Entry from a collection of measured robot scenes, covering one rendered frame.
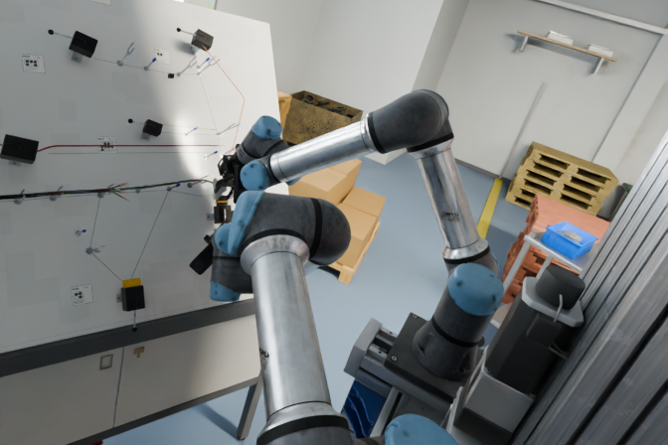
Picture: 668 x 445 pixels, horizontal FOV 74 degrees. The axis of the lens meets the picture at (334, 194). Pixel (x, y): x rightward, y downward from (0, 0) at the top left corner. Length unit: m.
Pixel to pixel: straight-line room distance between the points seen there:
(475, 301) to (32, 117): 1.20
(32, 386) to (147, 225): 0.51
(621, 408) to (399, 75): 5.73
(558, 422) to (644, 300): 0.21
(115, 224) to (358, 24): 5.39
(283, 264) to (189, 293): 0.80
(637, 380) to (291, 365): 0.42
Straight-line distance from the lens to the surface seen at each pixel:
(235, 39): 1.74
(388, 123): 0.93
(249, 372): 1.92
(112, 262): 1.40
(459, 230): 1.10
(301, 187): 3.22
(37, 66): 1.47
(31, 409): 1.60
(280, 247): 0.71
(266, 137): 1.20
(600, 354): 0.67
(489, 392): 0.82
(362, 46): 6.39
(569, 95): 7.73
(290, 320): 0.64
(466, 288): 1.00
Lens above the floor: 1.83
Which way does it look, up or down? 22 degrees down
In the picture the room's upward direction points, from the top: 18 degrees clockwise
